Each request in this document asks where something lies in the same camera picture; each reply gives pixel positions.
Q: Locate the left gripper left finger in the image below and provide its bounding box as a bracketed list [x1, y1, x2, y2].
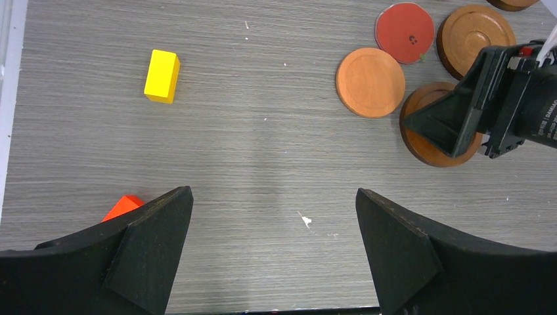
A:
[1, 186, 194, 314]

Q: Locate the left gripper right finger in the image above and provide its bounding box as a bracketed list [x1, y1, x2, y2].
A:
[355, 188, 556, 314]

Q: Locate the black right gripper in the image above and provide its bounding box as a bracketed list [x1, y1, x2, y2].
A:
[403, 40, 556, 159]

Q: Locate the dark wooden coaster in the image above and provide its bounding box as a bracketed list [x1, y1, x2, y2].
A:
[487, 0, 539, 12]
[399, 82, 483, 167]

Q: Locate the brown wooden coaster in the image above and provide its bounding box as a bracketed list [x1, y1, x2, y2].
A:
[436, 5, 516, 80]

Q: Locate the light orange wooden coaster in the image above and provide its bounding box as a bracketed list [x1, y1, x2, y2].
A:
[336, 47, 406, 118]

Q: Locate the red round coaster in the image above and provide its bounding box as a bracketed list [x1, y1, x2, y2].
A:
[375, 2, 435, 64]

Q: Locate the orange red block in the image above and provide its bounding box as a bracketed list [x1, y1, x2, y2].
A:
[102, 195, 145, 222]

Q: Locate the yellow block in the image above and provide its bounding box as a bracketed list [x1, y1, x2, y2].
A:
[144, 49, 180, 104]

